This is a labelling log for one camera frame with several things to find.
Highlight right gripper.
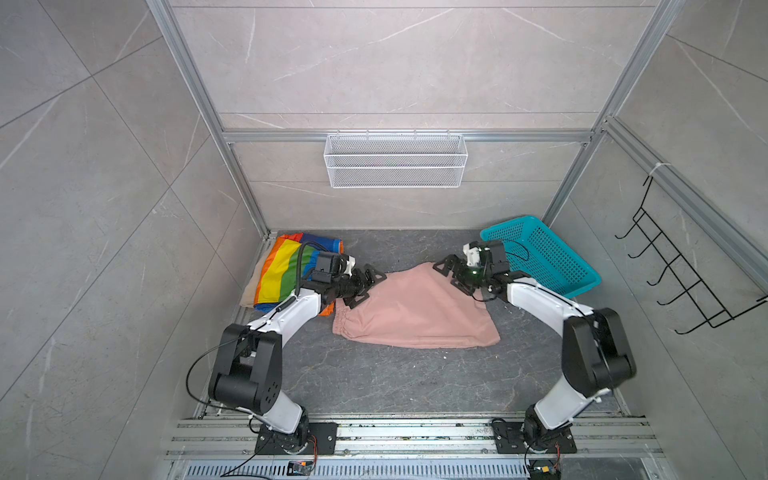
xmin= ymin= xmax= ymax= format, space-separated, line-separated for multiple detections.
xmin=433 ymin=255 xmax=492 ymax=294

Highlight pink shorts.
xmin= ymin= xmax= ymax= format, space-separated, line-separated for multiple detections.
xmin=332 ymin=263 xmax=500 ymax=349

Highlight teal plastic basket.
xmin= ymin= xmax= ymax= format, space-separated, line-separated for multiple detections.
xmin=480 ymin=216 xmax=601 ymax=299

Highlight rainbow striped shorts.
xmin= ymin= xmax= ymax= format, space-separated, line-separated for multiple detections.
xmin=253 ymin=233 xmax=344 ymax=313

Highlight beige shorts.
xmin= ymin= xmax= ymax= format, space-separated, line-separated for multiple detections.
xmin=240 ymin=264 xmax=263 ymax=308

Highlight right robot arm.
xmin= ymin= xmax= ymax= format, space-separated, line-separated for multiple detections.
xmin=433 ymin=255 xmax=637 ymax=453

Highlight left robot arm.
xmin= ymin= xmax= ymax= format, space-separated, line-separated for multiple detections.
xmin=208 ymin=264 xmax=387 ymax=439

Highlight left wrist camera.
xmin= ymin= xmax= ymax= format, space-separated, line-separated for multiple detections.
xmin=311 ymin=251 xmax=356 ymax=284

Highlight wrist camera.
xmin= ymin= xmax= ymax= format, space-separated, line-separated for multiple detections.
xmin=311 ymin=251 xmax=356 ymax=284
xmin=462 ymin=240 xmax=510 ymax=274

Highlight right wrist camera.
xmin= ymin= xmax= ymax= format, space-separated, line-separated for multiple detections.
xmin=462 ymin=240 xmax=510 ymax=274

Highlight white wire wall basket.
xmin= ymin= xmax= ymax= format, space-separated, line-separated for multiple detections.
xmin=323 ymin=133 xmax=469 ymax=189

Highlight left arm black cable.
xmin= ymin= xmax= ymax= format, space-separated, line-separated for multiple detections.
xmin=184 ymin=241 xmax=328 ymax=415

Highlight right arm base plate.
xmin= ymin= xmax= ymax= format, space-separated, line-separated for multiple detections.
xmin=490 ymin=418 xmax=577 ymax=454

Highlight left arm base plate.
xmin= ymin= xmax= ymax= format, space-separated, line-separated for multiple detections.
xmin=255 ymin=422 xmax=338 ymax=455

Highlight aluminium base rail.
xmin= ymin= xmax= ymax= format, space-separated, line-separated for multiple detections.
xmin=162 ymin=413 xmax=675 ymax=479

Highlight black wire hook rack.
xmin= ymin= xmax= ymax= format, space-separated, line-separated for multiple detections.
xmin=614 ymin=175 xmax=767 ymax=336

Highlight aluminium frame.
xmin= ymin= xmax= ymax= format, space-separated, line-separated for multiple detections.
xmin=143 ymin=0 xmax=768 ymax=421

